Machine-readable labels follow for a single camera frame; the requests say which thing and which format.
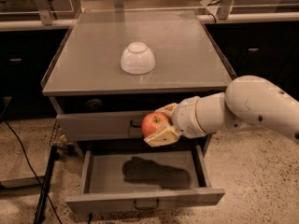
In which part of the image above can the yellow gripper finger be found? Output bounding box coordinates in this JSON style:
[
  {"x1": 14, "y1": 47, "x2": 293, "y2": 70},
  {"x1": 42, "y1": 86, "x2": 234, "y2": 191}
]
[
  {"x1": 144, "y1": 122, "x2": 179, "y2": 147},
  {"x1": 156, "y1": 103, "x2": 178, "y2": 119}
]

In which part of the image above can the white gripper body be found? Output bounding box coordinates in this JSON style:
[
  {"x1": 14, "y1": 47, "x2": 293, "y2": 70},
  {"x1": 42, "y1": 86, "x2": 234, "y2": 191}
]
[{"x1": 172, "y1": 96, "x2": 206, "y2": 139}]

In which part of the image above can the red apple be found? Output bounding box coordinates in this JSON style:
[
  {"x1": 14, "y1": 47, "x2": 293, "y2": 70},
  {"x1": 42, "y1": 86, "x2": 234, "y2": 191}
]
[{"x1": 141, "y1": 112, "x2": 169, "y2": 137}]

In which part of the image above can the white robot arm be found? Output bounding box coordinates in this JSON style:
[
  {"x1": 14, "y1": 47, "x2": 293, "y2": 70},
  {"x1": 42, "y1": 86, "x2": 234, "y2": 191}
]
[{"x1": 141, "y1": 76, "x2": 299, "y2": 147}]

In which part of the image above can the grey open middle drawer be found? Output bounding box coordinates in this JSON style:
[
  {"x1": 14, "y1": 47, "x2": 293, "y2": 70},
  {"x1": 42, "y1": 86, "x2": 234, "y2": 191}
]
[{"x1": 65, "y1": 145, "x2": 225, "y2": 214}]

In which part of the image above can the grey drawer cabinet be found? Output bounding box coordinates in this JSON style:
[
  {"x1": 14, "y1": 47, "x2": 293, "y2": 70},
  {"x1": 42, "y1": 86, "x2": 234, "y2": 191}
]
[{"x1": 43, "y1": 10, "x2": 232, "y2": 143}]

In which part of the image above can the dark round object in drawer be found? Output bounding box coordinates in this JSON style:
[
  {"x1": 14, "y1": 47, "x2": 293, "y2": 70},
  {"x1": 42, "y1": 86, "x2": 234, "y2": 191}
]
[{"x1": 84, "y1": 98, "x2": 103, "y2": 112}]

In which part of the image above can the grey top drawer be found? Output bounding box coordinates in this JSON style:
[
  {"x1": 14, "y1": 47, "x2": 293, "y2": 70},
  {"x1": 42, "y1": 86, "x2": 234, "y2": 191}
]
[{"x1": 57, "y1": 110, "x2": 150, "y2": 141}]

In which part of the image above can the white upturned bowl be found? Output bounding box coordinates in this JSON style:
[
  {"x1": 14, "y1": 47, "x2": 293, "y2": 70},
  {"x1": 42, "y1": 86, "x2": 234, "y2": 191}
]
[{"x1": 121, "y1": 42, "x2": 156, "y2": 75}]

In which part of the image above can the long white counter ledge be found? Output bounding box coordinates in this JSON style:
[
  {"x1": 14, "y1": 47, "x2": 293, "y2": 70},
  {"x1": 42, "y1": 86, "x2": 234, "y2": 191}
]
[{"x1": 0, "y1": 12, "x2": 299, "y2": 32}]

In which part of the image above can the black top drawer handle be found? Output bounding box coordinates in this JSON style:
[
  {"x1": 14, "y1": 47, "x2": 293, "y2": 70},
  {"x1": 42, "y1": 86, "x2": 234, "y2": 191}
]
[{"x1": 130, "y1": 120, "x2": 142, "y2": 128}]

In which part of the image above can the black drawer handle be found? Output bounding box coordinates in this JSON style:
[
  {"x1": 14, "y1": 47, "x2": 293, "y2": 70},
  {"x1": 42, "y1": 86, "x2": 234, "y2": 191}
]
[
  {"x1": 130, "y1": 120, "x2": 142, "y2": 128},
  {"x1": 134, "y1": 199, "x2": 160, "y2": 211}
]

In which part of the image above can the black middle drawer handle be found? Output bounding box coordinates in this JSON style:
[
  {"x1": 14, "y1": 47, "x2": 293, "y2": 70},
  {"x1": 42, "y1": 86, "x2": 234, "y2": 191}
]
[{"x1": 134, "y1": 199, "x2": 160, "y2": 211}]

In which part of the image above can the grey metal frame post right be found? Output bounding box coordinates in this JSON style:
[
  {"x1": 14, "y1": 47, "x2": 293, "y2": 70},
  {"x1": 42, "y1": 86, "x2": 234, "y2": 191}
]
[{"x1": 216, "y1": 0, "x2": 239, "y2": 21}]

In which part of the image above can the grey metal frame post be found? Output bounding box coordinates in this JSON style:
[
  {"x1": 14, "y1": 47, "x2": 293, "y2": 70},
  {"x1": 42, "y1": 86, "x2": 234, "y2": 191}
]
[
  {"x1": 34, "y1": 0, "x2": 53, "y2": 26},
  {"x1": 216, "y1": 0, "x2": 239, "y2": 21}
]

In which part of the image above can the black floor cable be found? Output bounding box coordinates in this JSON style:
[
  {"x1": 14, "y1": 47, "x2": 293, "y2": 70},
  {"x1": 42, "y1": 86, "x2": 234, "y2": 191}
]
[{"x1": 2, "y1": 119, "x2": 64, "y2": 224}]

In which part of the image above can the black floor rail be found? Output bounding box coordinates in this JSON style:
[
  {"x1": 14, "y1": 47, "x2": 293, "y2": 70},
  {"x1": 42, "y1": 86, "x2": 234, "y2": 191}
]
[{"x1": 34, "y1": 147, "x2": 59, "y2": 224}]

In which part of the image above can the grey metal frame post left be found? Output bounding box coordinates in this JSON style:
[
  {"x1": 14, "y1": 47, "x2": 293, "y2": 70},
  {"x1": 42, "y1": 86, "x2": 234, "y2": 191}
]
[{"x1": 34, "y1": 0, "x2": 53, "y2": 26}]

